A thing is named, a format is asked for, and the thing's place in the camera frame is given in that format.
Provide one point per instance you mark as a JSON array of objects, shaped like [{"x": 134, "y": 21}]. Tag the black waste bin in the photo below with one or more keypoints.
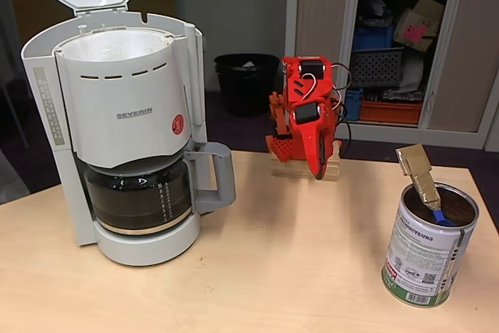
[{"x": 241, "y": 87}]

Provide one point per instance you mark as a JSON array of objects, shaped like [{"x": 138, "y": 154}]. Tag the plywood base block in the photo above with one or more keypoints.
[{"x": 290, "y": 171}]

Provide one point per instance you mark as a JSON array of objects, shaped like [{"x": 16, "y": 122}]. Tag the small blue plastic crate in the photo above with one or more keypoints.
[{"x": 354, "y": 105}]

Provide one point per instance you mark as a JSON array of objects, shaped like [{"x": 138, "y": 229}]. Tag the white green coffee can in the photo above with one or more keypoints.
[{"x": 417, "y": 263}]

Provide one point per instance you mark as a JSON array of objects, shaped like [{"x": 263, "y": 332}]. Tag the orange plastic crate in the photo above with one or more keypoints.
[{"x": 390, "y": 111}]

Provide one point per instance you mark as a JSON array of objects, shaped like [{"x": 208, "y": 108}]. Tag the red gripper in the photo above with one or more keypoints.
[{"x": 310, "y": 134}]

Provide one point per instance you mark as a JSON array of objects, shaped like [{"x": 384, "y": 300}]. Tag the large blue plastic crate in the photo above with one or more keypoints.
[{"x": 370, "y": 38}]

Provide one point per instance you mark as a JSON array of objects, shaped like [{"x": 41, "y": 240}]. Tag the dark plastic bag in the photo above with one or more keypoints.
[{"x": 374, "y": 7}]

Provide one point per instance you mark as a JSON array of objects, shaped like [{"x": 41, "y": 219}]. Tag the grey perforated crate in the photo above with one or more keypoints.
[{"x": 376, "y": 68}]

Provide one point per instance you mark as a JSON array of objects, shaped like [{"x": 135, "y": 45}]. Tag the cardboard box pink sticker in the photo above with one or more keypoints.
[{"x": 413, "y": 30}]

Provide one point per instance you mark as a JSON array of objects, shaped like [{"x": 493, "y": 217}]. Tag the white paper coffee filter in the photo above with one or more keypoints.
[{"x": 117, "y": 46}]

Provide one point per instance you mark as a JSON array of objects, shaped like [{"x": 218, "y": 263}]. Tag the red robot arm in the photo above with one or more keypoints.
[{"x": 288, "y": 71}]

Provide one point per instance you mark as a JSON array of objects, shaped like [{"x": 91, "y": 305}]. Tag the brown coffee powder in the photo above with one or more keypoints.
[{"x": 460, "y": 208}]

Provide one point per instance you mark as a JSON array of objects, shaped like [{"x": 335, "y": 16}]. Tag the white drip coffee maker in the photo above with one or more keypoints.
[{"x": 128, "y": 87}]

